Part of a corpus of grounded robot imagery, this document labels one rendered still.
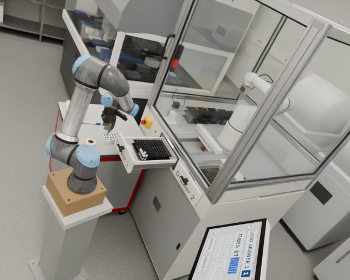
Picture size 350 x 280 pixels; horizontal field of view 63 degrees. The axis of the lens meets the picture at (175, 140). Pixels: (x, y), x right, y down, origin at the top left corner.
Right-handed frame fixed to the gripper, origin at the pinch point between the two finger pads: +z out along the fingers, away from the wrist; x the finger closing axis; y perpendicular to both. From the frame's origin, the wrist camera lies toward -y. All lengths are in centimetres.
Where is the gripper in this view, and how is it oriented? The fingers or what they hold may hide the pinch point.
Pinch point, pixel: (109, 130)
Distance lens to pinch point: 202.1
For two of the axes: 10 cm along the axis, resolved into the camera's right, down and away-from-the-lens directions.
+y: -8.4, -0.2, -5.3
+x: 4.0, 6.4, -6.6
